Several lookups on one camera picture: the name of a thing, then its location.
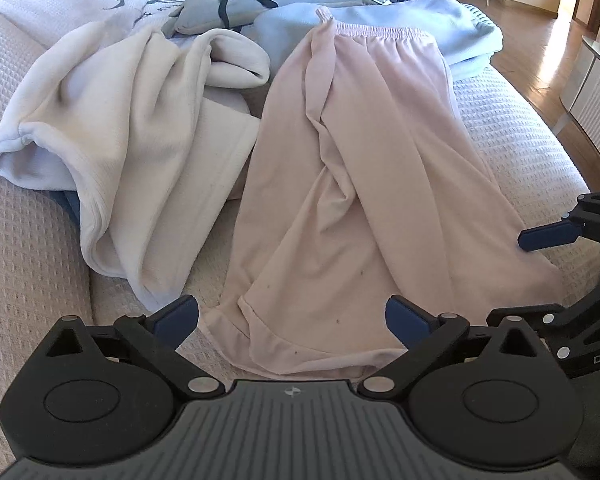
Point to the white cushion with plant print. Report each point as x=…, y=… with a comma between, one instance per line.
x=55, y=5

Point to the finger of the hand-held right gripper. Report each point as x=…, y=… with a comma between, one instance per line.
x=545, y=236
x=545, y=312

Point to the white cabinet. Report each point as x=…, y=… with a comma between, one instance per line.
x=595, y=75

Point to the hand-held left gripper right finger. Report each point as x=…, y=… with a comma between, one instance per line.
x=407, y=317

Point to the pale pink pants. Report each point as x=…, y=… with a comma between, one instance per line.
x=355, y=160

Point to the dark blue cloth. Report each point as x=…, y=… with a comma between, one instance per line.
x=70, y=207

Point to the cream knit garment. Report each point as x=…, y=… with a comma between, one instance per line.
x=130, y=135

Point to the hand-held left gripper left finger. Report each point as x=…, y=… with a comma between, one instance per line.
x=175, y=317

